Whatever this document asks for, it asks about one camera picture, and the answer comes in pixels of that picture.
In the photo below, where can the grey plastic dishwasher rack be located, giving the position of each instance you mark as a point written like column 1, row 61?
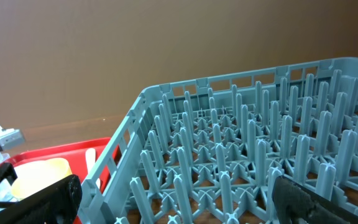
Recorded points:
column 216, row 145

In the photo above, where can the red plastic tray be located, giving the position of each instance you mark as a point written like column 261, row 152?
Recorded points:
column 74, row 153

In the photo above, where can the white plastic spoon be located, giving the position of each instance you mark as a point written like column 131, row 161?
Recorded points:
column 90, row 157

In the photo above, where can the yellow plastic cup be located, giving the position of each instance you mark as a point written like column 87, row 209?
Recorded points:
column 37, row 175

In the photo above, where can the light blue plate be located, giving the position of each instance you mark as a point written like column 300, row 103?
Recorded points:
column 6, row 195

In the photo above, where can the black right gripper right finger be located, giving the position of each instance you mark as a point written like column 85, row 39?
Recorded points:
column 294, row 203

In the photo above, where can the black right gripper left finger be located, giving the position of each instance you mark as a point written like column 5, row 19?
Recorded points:
column 57, row 203

